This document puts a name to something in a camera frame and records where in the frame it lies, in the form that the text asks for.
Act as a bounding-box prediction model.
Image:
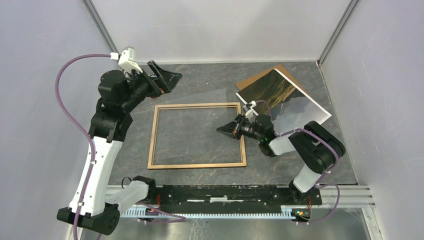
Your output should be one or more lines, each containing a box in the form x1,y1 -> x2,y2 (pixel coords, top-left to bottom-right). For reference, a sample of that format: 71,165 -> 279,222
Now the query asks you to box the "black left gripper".
121,60 -> 183,112

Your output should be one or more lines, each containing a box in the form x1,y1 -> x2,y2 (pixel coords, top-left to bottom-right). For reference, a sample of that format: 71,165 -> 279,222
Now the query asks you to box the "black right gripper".
216,113 -> 263,142

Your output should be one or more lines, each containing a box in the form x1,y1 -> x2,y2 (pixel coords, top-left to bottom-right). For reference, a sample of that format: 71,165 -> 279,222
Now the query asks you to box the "landscape photo print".
236,68 -> 332,134

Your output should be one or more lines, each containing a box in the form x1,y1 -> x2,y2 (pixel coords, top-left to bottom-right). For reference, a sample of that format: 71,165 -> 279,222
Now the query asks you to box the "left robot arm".
56,61 -> 183,236

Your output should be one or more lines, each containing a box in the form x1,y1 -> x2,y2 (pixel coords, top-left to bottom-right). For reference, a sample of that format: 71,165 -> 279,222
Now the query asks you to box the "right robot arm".
216,114 -> 346,204

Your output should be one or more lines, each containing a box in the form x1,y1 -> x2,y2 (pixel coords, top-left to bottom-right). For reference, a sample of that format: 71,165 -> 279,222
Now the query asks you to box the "brown backing board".
235,64 -> 305,90

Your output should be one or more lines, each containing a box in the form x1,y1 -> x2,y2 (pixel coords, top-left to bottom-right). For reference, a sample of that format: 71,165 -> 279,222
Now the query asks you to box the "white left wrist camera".
110,46 -> 144,75

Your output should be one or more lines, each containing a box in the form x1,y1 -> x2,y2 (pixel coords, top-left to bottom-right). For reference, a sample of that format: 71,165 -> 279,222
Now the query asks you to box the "wooden picture frame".
147,102 -> 247,170

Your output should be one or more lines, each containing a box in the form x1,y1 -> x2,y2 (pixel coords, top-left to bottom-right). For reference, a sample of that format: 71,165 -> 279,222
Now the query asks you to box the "left aluminium corner post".
82,0 -> 119,53

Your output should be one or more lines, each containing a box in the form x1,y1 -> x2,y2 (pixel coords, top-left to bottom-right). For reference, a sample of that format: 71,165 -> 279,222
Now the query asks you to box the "aluminium corner post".
316,0 -> 360,68
82,0 -> 119,53

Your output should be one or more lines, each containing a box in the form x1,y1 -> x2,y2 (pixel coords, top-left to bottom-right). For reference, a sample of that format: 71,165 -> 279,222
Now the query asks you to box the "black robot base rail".
143,184 -> 323,215

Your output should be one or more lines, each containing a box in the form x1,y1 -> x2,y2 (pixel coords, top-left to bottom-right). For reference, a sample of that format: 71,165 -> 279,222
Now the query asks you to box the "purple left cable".
54,53 -> 115,240

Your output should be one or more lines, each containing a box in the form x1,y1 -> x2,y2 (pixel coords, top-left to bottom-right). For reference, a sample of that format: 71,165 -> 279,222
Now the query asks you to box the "white toothed cable duct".
120,205 -> 310,220

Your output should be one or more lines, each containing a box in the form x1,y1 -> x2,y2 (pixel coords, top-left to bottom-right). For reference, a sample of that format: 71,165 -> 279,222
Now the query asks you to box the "right aluminium corner post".
316,0 -> 360,68

